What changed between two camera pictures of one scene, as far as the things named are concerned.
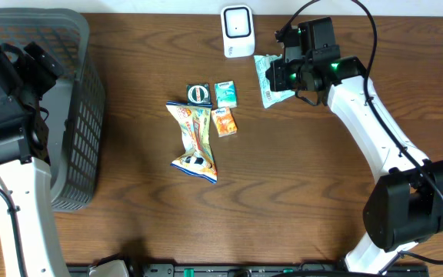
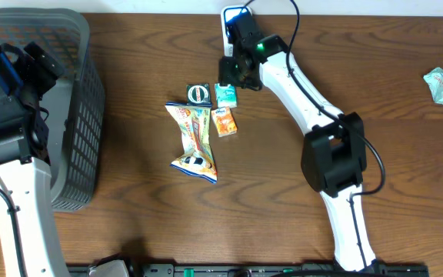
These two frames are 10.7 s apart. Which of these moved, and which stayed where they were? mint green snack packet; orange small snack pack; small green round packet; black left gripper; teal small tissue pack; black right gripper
Moved: black right gripper; mint green snack packet
Stayed: black left gripper; orange small snack pack; teal small tissue pack; small green round packet
